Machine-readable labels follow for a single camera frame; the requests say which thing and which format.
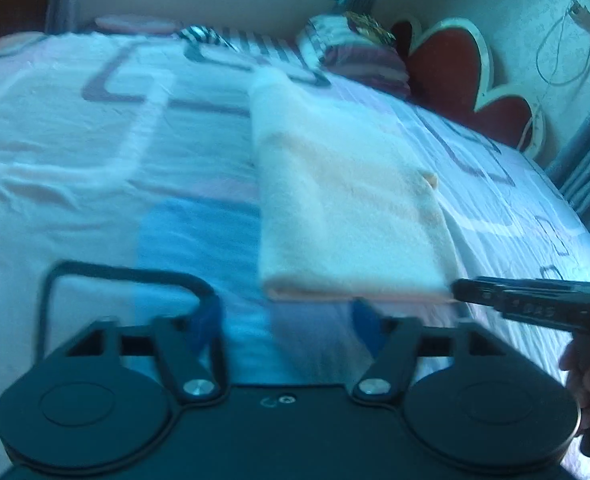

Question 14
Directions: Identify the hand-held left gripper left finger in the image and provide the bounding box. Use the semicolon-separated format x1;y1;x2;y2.
65;300;226;403

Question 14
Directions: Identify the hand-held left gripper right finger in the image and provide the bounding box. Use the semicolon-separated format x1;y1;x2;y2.
351;299;507;403

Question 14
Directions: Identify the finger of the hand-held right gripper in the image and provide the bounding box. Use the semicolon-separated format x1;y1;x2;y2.
452;276;508;313

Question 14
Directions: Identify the cream knitted sweater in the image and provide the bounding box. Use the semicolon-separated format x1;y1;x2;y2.
247;67;458;305

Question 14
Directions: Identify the patterned pink bed sheet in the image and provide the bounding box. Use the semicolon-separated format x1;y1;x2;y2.
0;30;590;391

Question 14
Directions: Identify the red scalloped headboard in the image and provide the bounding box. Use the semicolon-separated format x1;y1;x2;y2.
391;17;547;160

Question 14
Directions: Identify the folded striped blankets stack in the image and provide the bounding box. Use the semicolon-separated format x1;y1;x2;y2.
295;14;412;101

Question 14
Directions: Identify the black and white striped cloth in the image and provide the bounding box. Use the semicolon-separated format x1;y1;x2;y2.
177;25;238;52

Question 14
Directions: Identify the dark patterned cushion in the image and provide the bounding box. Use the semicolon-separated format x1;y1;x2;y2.
345;10;397;45

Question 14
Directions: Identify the pink pillow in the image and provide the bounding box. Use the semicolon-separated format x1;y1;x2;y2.
94;14;181;35

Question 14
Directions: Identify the thin wall cable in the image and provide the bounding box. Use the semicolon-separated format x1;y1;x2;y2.
521;0;590;151

